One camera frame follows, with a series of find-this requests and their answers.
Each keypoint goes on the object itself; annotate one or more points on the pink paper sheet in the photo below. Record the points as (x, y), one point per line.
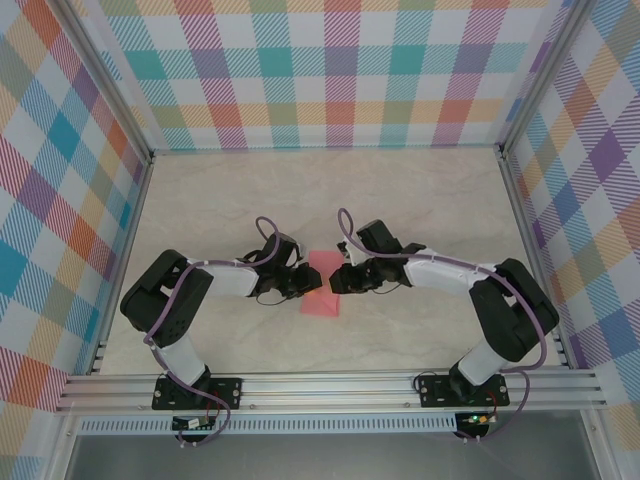
(322, 306)

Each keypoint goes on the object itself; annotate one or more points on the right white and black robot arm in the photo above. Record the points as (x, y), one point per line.
(440, 272)

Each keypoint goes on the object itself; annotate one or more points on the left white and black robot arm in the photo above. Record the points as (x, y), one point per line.
(225, 280)

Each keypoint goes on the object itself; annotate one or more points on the grey metal shelf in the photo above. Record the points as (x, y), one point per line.
(325, 460)

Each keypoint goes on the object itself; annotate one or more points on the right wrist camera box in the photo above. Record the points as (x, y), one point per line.
(356, 256)

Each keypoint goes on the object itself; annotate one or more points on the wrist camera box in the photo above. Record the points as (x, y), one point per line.
(356, 256)
(301, 248)

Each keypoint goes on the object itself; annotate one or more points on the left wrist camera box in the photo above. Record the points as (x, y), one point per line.
(301, 248)

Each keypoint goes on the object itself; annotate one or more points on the wide aluminium mounting rail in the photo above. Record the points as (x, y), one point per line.
(325, 392)

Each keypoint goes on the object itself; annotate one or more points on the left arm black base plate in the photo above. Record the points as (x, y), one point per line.
(232, 392)

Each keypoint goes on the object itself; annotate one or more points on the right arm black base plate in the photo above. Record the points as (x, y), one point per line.
(435, 392)

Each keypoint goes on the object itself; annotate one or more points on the thin aluminium wall rail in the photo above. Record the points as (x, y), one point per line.
(325, 149)

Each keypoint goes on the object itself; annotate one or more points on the aluminium side rail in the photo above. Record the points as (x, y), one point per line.
(521, 210)
(136, 210)

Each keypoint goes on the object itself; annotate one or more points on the aluminium frame post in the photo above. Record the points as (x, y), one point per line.
(110, 75)
(537, 75)

